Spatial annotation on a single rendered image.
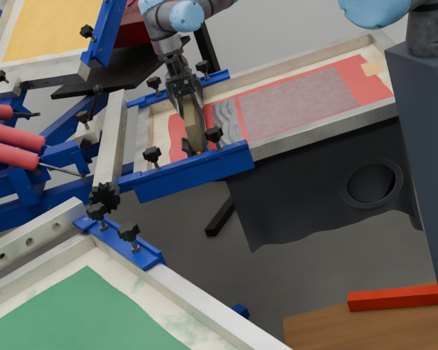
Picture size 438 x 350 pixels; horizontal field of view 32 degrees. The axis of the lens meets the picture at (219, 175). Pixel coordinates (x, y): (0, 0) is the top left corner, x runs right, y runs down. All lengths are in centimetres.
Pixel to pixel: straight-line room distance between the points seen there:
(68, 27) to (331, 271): 137
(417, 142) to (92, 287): 75
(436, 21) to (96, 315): 86
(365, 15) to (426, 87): 22
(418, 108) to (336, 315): 137
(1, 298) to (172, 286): 44
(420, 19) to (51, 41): 158
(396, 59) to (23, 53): 160
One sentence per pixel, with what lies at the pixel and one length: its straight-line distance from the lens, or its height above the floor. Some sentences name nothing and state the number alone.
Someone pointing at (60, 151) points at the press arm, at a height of 104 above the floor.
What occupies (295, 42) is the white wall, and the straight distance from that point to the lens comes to 422.
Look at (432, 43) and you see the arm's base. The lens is 154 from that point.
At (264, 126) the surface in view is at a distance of 207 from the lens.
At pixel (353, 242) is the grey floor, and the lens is 324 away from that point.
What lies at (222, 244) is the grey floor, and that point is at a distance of 350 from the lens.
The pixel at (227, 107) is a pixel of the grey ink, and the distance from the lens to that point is 226.
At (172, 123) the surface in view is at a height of 96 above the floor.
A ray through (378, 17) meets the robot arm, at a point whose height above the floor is 133.
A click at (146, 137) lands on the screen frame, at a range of 218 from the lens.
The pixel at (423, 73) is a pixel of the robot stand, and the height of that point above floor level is 118.
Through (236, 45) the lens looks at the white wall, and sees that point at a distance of 419.
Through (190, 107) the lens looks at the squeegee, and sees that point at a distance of 206.
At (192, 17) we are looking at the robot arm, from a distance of 192.
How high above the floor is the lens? 176
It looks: 25 degrees down
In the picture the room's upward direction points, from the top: 20 degrees counter-clockwise
